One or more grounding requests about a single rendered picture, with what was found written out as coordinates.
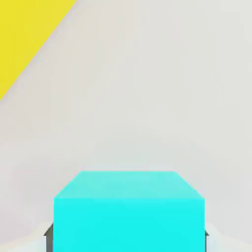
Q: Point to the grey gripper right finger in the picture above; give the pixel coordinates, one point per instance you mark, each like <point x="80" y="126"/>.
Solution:
<point x="206" y="241"/>

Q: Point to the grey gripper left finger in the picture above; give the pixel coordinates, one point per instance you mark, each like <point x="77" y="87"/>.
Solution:
<point x="49" y="239"/>

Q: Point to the large yellow box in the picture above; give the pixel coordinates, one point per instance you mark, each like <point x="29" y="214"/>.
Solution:
<point x="25" y="37"/>

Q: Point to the small cyan cube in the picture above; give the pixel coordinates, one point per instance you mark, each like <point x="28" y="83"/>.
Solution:
<point x="129" y="216"/>

